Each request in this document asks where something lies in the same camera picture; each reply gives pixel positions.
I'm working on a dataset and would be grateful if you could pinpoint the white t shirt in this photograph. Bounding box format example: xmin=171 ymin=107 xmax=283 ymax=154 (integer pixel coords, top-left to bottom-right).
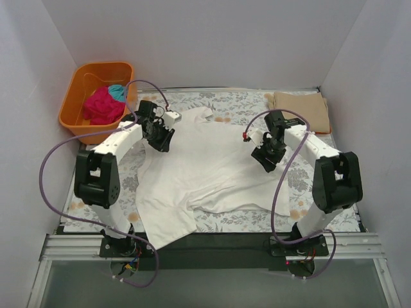
xmin=136 ymin=107 xmax=284 ymax=250

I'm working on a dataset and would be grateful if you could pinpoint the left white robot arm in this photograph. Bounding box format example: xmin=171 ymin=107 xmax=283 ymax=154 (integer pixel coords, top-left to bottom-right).
xmin=74 ymin=100 xmax=182 ymax=257

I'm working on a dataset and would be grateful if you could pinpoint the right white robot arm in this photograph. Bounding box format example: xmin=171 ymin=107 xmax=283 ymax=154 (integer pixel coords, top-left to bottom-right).
xmin=242 ymin=109 xmax=363 ymax=255

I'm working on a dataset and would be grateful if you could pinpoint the crumpled teal shirt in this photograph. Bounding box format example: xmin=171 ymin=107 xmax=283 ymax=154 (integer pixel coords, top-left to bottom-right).
xmin=108 ymin=84 xmax=126 ymax=103

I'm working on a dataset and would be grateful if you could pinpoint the folded beige shirt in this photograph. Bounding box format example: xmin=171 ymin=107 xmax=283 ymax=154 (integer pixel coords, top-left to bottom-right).
xmin=264 ymin=92 xmax=331 ymax=132

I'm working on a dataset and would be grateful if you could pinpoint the folded orange shirt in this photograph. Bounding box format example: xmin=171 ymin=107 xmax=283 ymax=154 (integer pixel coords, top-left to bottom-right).
xmin=314 ymin=131 xmax=332 ymax=135

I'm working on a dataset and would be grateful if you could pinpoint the crumpled magenta shirt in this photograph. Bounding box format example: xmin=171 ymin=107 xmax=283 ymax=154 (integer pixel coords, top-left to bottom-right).
xmin=83 ymin=86 xmax=125 ymax=125

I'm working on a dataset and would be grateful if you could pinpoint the floral patterned table mat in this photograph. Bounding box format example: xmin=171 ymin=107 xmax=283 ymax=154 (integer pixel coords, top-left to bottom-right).
xmin=60 ymin=90 xmax=360 ymax=233

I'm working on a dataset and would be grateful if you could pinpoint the orange plastic basket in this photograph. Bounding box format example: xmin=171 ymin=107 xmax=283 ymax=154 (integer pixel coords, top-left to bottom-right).
xmin=58 ymin=62 xmax=134 ymax=145

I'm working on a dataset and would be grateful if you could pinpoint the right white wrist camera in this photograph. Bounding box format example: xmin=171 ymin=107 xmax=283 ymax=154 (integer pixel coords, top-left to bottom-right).
xmin=242 ymin=128 xmax=264 ymax=148

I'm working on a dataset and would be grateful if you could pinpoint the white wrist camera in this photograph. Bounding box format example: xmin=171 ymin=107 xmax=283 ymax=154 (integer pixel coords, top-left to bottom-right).
xmin=242 ymin=128 xmax=264 ymax=148
xmin=162 ymin=111 xmax=182 ymax=129

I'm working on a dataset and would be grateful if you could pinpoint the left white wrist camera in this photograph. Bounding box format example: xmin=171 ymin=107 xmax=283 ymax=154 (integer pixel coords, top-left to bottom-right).
xmin=162 ymin=111 xmax=182 ymax=129

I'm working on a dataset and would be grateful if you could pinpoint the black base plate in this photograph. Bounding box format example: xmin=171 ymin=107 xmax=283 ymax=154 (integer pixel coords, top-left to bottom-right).
xmin=99 ymin=231 xmax=330 ymax=272

